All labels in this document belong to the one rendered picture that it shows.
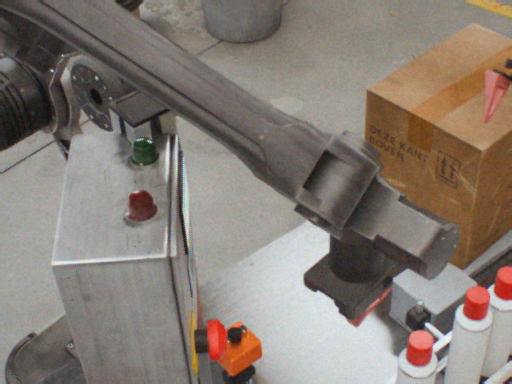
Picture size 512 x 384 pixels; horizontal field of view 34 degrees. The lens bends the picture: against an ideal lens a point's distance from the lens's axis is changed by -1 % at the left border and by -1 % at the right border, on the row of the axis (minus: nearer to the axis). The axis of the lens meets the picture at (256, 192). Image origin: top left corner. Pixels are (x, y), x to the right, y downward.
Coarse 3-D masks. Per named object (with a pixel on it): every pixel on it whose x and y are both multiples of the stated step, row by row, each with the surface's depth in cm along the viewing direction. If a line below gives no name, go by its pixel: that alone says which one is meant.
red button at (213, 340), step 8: (216, 320) 79; (208, 328) 78; (216, 328) 78; (224, 328) 79; (200, 336) 78; (208, 336) 78; (216, 336) 78; (224, 336) 78; (200, 344) 78; (208, 344) 78; (216, 344) 78; (224, 344) 78; (200, 352) 79; (208, 352) 79; (216, 352) 78; (224, 352) 79; (216, 360) 79
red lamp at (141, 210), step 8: (136, 192) 69; (144, 192) 69; (128, 200) 69; (136, 200) 69; (144, 200) 69; (152, 200) 69; (128, 208) 69; (136, 208) 69; (144, 208) 69; (152, 208) 69; (128, 216) 70; (136, 216) 69; (144, 216) 69; (152, 216) 70; (136, 224) 70; (144, 224) 69
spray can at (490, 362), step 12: (504, 276) 115; (492, 288) 119; (504, 288) 115; (492, 300) 118; (504, 300) 117; (492, 312) 118; (504, 312) 117; (492, 324) 119; (504, 324) 119; (492, 336) 121; (504, 336) 120; (492, 348) 123; (504, 348) 123; (492, 360) 124; (504, 360) 125; (492, 372) 126
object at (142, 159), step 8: (136, 144) 74; (144, 144) 74; (152, 144) 74; (136, 152) 74; (144, 152) 74; (152, 152) 74; (136, 160) 75; (144, 160) 74; (152, 160) 75; (136, 168) 75; (144, 168) 75; (152, 168) 75
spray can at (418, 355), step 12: (420, 336) 109; (408, 348) 109; (420, 348) 107; (432, 348) 108; (408, 360) 110; (420, 360) 108; (432, 360) 110; (408, 372) 110; (420, 372) 109; (432, 372) 110
